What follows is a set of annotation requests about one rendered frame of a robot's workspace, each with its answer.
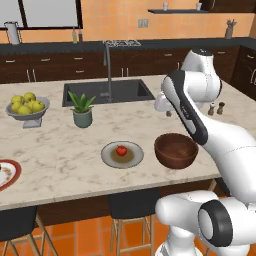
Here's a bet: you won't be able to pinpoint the grey plate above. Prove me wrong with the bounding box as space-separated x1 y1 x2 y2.
100 140 145 170

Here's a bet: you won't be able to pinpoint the brown wooden bowl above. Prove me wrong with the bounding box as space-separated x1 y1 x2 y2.
153 132 200 170

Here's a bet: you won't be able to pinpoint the grey footed fruit bowl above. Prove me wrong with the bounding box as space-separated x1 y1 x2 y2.
4 96 51 130

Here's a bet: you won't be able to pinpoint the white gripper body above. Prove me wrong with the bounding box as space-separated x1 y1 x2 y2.
153 92 175 114

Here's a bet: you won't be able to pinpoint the yellow green apple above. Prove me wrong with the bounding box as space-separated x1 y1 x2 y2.
17 105 33 116
22 91 37 103
10 95 25 105
10 101 24 114
31 100 46 113

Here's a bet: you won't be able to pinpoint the grey pot with tools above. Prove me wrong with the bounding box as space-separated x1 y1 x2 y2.
224 18 238 40

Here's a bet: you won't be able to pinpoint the dark wall shelf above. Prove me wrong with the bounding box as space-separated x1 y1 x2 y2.
147 8 210 15

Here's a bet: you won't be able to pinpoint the green plant in grey pot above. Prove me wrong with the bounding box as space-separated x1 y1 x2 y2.
67 90 97 129

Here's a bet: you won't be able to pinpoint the black seat wooden stool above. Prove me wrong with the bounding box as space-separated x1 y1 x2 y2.
108 188 161 256
0 205 60 256

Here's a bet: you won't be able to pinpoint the brown pepper shaker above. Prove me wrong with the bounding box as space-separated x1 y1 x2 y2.
216 101 226 116

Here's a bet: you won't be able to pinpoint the dark sink basin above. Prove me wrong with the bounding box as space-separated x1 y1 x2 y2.
61 78 156 108

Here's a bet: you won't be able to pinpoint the brown salt shaker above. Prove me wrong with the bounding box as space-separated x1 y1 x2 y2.
207 102 216 117

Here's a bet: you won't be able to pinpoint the dark brown side cupboards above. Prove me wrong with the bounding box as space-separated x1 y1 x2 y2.
229 45 256 102

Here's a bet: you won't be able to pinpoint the black framed window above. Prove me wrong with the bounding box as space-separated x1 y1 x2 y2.
0 0 84 32

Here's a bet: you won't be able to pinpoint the red tomato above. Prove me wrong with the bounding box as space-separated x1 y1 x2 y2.
115 145 129 157

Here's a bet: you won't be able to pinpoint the grey metal tap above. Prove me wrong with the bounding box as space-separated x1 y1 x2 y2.
102 40 115 103

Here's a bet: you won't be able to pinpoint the dark brown base cupboards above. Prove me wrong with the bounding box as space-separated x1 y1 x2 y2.
0 46 242 85

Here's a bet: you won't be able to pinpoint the red rimmed white plate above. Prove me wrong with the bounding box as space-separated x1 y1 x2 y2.
0 159 23 193

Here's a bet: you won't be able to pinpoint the grey wall socket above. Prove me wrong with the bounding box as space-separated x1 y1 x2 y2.
137 18 149 29

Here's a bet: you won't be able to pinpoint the dark brown wall cupboard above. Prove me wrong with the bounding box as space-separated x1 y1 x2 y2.
199 0 256 14

